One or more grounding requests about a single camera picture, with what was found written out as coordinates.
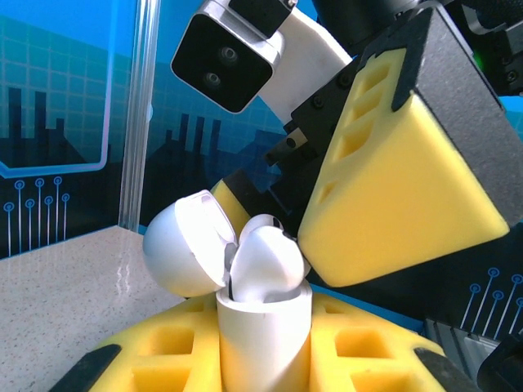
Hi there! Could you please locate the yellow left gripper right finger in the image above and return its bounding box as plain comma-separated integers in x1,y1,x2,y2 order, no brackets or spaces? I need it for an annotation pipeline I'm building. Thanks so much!
306,292,482,392

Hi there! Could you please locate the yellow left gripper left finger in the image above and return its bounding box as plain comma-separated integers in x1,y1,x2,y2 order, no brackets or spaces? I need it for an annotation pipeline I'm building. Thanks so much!
48,294,224,392

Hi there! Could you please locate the white wireless earbud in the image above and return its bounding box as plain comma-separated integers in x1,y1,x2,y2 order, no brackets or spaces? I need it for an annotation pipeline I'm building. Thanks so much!
230,214,311,303

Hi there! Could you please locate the white earbud charging case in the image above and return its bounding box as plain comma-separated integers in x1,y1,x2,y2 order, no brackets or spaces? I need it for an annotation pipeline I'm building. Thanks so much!
141,189,314,392

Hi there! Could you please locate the white plastic piece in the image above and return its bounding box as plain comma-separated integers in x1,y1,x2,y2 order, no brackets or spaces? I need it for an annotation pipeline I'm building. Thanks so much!
170,0,286,115

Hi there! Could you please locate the white right camera bracket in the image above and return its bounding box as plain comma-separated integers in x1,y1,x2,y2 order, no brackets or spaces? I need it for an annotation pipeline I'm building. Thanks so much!
257,7,355,123

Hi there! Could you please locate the aluminium mounting rail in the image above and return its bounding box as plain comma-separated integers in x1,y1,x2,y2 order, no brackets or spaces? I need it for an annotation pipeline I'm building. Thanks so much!
422,317,506,371

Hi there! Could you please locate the aluminium frame post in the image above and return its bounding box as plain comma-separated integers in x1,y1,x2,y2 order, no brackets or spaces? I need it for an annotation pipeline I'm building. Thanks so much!
117,0,161,234

